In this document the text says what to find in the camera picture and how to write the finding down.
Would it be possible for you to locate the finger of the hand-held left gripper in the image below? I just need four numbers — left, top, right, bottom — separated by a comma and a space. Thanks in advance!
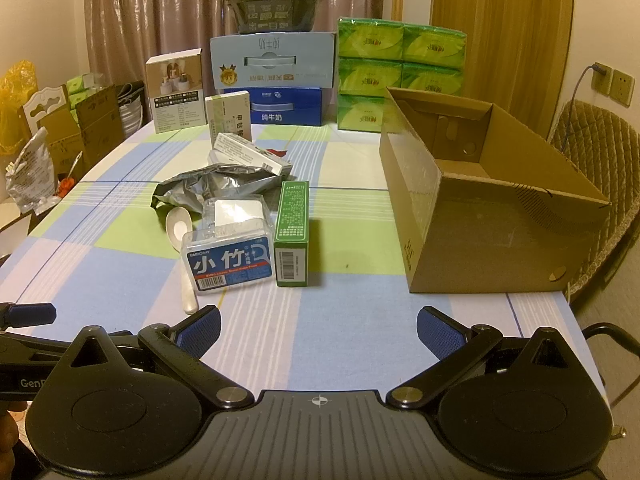
0, 302, 57, 329
0, 330, 76, 363

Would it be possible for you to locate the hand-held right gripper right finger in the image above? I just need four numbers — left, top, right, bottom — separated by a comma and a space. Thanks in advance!
386, 306, 578, 409

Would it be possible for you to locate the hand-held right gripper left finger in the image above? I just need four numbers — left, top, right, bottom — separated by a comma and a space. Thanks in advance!
60, 305, 257, 409

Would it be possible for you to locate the clear blue label floss box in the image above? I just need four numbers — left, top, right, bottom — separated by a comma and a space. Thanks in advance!
181, 194, 275, 291

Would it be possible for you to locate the white ceramic spoon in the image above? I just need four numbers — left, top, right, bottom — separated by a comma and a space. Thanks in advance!
166, 207, 200, 316

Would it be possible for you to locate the large cardboard box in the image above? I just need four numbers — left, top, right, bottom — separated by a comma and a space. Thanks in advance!
379, 86, 612, 294

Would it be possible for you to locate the green narrow box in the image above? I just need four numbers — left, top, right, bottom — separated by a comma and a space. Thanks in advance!
274, 180, 310, 289

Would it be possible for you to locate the silver foil bag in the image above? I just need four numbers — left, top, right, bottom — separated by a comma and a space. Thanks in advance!
151, 162, 284, 217

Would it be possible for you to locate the white parrot ointment box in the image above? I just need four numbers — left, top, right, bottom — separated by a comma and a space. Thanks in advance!
212, 132, 294, 177

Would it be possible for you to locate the white green medicine box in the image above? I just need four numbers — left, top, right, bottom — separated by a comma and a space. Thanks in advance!
204, 90, 252, 142

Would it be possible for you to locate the desktop with plaid tablecloth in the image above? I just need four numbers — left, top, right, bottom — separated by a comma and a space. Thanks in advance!
0, 121, 608, 397

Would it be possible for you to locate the person's left hand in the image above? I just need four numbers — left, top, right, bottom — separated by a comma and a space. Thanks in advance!
0, 402, 28, 461

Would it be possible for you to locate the crumpled silver plastic bag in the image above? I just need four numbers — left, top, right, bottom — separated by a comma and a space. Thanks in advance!
5, 126, 57, 211

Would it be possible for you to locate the small brown cardboard box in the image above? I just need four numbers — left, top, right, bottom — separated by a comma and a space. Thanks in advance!
75, 85, 124, 161
40, 110, 86, 181

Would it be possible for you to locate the yellow plastic bag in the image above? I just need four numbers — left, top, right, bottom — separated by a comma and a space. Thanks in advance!
0, 60, 39, 157

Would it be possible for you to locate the white hang-tab cardboard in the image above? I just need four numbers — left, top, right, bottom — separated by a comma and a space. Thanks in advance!
22, 86, 69, 133

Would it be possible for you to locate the white photo product box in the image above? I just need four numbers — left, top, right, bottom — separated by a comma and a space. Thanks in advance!
145, 49, 207, 134

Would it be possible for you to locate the ribbed metal container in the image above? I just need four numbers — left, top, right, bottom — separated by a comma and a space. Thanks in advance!
116, 81, 152, 136

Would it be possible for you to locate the small green tissue pack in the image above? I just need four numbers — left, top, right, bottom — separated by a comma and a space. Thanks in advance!
66, 74, 108, 106

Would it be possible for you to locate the dark blue milk carton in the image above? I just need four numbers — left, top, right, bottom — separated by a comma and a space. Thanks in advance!
220, 86, 331, 127

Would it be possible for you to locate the stack of green tissue packs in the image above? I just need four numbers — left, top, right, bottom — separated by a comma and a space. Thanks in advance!
336, 16, 468, 132

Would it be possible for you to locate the light blue milk carton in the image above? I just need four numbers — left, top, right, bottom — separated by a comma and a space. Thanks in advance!
209, 31, 337, 97

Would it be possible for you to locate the wooden door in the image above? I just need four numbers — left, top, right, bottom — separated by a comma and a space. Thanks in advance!
431, 0, 575, 136

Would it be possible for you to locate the beige curtain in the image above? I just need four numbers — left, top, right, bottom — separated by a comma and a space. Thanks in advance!
84, 0, 387, 128

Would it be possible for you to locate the black instant noodle bowl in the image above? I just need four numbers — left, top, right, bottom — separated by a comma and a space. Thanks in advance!
225, 0, 322, 36

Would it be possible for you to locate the orange handled screwdriver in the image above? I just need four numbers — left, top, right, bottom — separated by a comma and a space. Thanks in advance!
56, 150, 84, 197

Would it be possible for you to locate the black metal tube frame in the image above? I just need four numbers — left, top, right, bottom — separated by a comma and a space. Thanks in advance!
582, 322, 640, 361

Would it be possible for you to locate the grey charger cable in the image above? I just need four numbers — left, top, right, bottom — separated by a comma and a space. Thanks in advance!
554, 62, 608, 153

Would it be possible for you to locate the beige wall socket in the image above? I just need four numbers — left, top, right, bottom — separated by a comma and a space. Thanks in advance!
592, 63, 614, 97
611, 69, 632, 107

